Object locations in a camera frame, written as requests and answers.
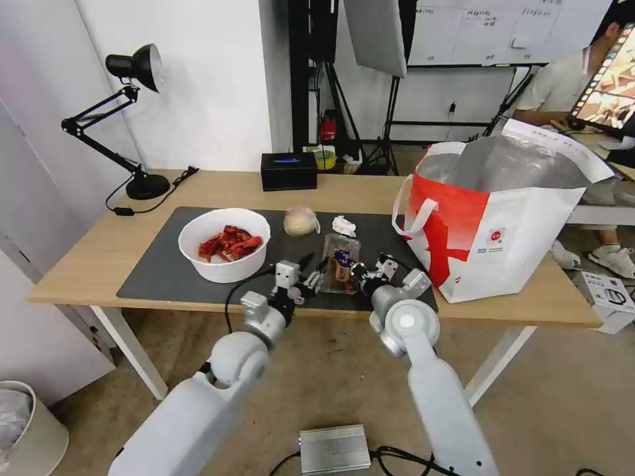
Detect bun in clear bag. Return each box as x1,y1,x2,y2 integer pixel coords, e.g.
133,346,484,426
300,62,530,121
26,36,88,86
283,206,322,239

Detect red white takeout bag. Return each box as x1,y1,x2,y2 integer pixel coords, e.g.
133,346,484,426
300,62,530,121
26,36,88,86
392,118,616,304

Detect white trash bin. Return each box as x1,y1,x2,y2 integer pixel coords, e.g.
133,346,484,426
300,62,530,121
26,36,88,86
0,380,70,476

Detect clear plastic snack wrapper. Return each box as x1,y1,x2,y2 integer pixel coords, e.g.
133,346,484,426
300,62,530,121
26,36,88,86
317,233,364,296

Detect crumpled white tissue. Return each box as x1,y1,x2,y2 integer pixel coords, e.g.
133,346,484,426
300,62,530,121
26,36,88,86
331,214,359,237

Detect white round bowl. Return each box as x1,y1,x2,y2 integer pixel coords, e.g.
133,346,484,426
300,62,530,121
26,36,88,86
177,208,271,284

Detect red crayfish shells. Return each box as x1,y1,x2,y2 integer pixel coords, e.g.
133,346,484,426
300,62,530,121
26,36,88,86
197,225,263,264

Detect black tissue box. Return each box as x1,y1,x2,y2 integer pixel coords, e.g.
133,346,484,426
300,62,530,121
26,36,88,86
261,152,318,192

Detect black desk mat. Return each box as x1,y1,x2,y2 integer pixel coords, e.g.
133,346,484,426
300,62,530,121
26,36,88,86
116,206,440,313

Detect black light stand tripod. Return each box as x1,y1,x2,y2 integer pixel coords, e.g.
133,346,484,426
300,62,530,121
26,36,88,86
356,74,413,177

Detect red canister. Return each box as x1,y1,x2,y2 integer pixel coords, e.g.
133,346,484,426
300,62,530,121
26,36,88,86
319,111,339,145

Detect silver power supply box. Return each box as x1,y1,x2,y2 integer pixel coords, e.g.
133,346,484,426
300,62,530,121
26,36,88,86
298,424,374,475

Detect white table leg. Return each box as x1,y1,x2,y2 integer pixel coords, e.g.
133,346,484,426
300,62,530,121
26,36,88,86
466,325,539,409
89,305,169,401

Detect black desk lamp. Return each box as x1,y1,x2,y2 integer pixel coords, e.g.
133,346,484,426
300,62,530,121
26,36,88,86
61,43,171,201

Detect black metal rack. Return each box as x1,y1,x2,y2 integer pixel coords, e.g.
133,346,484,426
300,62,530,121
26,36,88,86
290,0,344,151

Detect white softbox light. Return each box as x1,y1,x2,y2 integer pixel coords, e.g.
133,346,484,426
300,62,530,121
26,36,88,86
342,0,409,78

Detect white cardboard box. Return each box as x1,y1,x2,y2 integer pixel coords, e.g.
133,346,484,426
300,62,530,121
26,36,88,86
571,270,635,336

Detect whiteboard with writing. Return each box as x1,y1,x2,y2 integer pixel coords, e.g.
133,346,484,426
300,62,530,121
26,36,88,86
406,0,614,67

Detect person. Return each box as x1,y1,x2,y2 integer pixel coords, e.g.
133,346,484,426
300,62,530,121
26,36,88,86
515,9,635,280

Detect black computer monitor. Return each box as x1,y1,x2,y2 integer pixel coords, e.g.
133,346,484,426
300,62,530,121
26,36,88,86
567,21,635,133

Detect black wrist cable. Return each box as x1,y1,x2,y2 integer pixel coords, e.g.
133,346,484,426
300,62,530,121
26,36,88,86
224,266,278,343

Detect black floor cable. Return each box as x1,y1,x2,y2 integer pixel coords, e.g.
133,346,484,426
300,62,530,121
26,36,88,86
369,445,450,476

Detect black lamp power cable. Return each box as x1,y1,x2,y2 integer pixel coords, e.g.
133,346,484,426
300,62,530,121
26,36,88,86
105,167,200,217

